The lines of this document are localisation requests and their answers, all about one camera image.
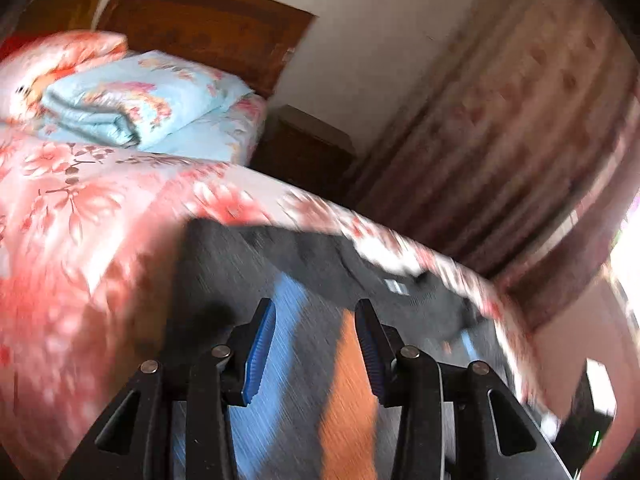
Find red cloth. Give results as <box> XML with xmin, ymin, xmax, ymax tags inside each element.
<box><xmin>0</xmin><ymin>32</ymin><xmax>31</xmax><ymax>61</ymax></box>

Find dark object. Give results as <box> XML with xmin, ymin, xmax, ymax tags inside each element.
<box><xmin>570</xmin><ymin>357</ymin><xmax>618</xmax><ymax>466</ymax></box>

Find dark wooden nightstand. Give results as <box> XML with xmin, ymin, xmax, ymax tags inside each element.
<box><xmin>250</xmin><ymin>105</ymin><xmax>357</xmax><ymax>201</ymax></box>

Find dark wooden headboard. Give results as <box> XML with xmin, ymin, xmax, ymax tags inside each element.
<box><xmin>95</xmin><ymin>0</ymin><xmax>318</xmax><ymax>98</ymax></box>

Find pink floral pillow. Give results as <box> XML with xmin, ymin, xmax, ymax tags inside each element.
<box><xmin>0</xmin><ymin>30</ymin><xmax>128</xmax><ymax>126</ymax></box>

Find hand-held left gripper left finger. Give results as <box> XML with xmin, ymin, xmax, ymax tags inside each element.
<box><xmin>57</xmin><ymin>297</ymin><xmax>277</xmax><ymax>480</ymax></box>

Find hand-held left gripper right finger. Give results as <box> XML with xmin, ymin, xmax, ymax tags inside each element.
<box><xmin>354</xmin><ymin>299</ymin><xmax>573</xmax><ymax>480</ymax></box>

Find brown patterned curtain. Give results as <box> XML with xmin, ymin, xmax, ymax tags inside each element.
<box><xmin>345</xmin><ymin>0</ymin><xmax>636</xmax><ymax>331</ymax></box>

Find pink floral bed sheet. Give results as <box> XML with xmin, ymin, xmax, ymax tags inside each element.
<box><xmin>0</xmin><ymin>127</ymin><xmax>551</xmax><ymax>480</ymax></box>

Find dark grey striped garment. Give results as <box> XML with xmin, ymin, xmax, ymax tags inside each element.
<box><xmin>165</xmin><ymin>217</ymin><xmax>531</xmax><ymax>480</ymax></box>

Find brown wooden cabinet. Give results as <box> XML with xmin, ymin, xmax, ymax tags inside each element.
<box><xmin>20</xmin><ymin>0</ymin><xmax>108</xmax><ymax>36</ymax></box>

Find light blue floral folded quilt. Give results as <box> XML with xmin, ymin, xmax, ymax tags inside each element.
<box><xmin>40</xmin><ymin>50</ymin><xmax>255</xmax><ymax>150</ymax></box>

